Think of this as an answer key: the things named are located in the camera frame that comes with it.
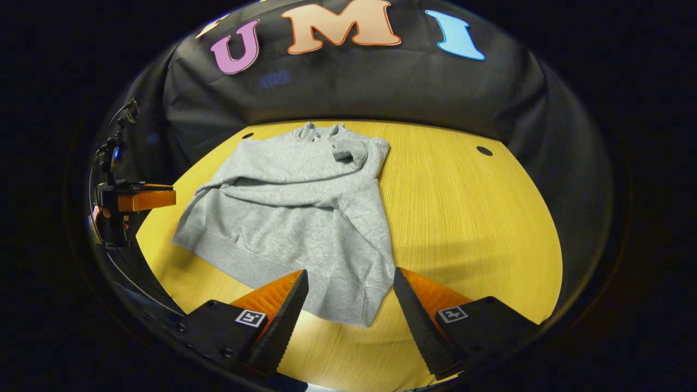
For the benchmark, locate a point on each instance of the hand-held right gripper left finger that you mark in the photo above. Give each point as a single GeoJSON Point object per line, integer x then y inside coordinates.
{"type": "Point", "coordinates": [283, 321]}

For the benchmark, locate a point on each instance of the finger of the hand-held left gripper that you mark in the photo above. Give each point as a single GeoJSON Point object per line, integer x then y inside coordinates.
{"type": "Point", "coordinates": [147, 198]}

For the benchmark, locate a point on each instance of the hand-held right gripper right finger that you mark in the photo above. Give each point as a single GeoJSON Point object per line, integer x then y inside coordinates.
{"type": "Point", "coordinates": [419, 326]}

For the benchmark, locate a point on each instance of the grey zip-neck sweatshirt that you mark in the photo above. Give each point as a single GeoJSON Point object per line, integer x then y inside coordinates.
{"type": "Point", "coordinates": [294, 218]}

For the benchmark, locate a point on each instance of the black backdrop cloth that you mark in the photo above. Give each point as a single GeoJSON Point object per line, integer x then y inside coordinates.
{"type": "Point", "coordinates": [381, 87]}

